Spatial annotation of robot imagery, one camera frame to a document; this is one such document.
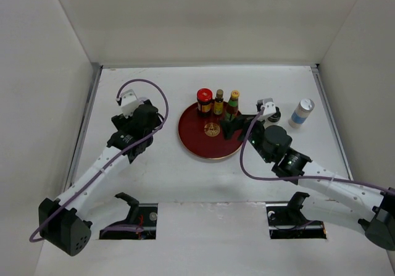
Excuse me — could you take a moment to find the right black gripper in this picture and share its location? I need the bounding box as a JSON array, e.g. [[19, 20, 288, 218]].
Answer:
[[218, 113, 273, 164]]

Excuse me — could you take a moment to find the green red sauce bottle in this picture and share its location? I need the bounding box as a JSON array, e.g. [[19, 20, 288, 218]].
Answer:
[[225, 90, 239, 121]]

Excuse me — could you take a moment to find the small yellow label bottle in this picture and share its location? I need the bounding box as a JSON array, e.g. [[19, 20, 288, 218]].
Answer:
[[213, 89, 223, 116]]

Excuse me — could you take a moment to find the small black cap jar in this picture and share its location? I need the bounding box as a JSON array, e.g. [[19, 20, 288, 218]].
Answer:
[[267, 107, 281, 123]]

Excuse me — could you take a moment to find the red lid dark jar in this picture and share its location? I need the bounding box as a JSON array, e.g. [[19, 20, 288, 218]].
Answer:
[[196, 88, 212, 117]]

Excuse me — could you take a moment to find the white blue label shaker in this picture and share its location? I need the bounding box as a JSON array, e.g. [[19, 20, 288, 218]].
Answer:
[[288, 98, 315, 128]]

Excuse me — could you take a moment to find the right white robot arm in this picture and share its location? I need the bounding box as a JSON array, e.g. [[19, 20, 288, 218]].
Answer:
[[220, 115, 394, 251]]

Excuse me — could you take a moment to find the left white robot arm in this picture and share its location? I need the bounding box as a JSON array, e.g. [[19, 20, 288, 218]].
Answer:
[[38, 100, 163, 256]]

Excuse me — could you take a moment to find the red round tray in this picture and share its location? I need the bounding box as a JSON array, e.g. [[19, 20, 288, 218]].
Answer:
[[178, 103, 242, 159]]

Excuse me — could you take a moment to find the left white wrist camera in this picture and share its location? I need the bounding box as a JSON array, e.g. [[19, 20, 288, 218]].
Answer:
[[117, 89, 140, 118]]

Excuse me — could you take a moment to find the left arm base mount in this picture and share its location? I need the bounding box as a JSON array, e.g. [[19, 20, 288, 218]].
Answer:
[[99, 193, 159, 240]]

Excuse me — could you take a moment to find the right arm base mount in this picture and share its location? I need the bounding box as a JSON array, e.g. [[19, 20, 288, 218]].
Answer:
[[265, 192, 326, 240]]

